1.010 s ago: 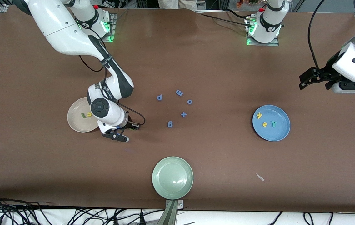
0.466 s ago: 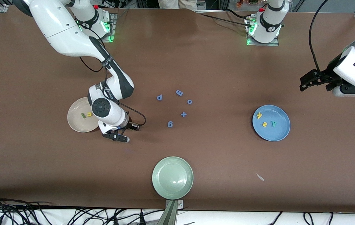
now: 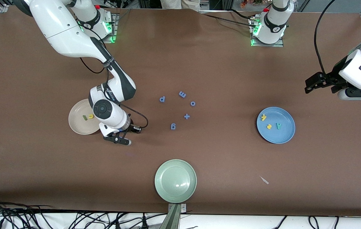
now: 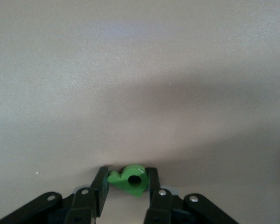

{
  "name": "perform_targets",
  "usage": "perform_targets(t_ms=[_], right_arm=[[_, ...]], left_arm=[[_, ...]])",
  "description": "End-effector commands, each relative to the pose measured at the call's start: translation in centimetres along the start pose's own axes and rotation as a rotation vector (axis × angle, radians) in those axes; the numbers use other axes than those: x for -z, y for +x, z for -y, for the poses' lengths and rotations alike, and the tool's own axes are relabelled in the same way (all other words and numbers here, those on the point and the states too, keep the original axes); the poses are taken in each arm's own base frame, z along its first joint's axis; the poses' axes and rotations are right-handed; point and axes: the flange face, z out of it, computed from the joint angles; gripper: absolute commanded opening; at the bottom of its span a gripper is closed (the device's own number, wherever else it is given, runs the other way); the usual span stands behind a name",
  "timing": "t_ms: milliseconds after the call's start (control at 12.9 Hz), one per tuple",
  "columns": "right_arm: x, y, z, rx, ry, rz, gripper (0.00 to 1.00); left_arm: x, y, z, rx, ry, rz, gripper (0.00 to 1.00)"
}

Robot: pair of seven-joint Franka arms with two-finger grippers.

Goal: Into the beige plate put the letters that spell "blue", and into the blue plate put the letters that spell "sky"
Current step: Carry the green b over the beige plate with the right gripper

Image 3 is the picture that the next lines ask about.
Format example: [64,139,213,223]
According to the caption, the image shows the black cable on table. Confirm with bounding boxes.
[200,12,257,29]
[228,10,254,21]

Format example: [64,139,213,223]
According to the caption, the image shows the blue plate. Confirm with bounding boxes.
[256,107,296,144]

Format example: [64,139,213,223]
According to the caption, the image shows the pale green plate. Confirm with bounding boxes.
[154,159,197,204]

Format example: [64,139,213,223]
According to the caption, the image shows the person's beige trousers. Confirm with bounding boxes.
[160,0,200,12]

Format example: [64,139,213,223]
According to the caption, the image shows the grey camera pole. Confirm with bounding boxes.
[160,204,181,229]

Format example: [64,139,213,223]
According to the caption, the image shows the beige brown plate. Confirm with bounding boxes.
[68,99,101,135]

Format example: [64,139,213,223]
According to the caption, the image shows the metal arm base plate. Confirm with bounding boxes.
[250,14,284,47]
[83,13,119,43]

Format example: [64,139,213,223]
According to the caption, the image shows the metal pole bracket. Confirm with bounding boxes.
[168,204,187,213]

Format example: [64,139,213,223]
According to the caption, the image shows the brown table cover sheet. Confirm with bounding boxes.
[0,7,361,218]

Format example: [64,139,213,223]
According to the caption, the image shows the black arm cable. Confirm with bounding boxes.
[314,0,337,77]
[79,19,149,129]

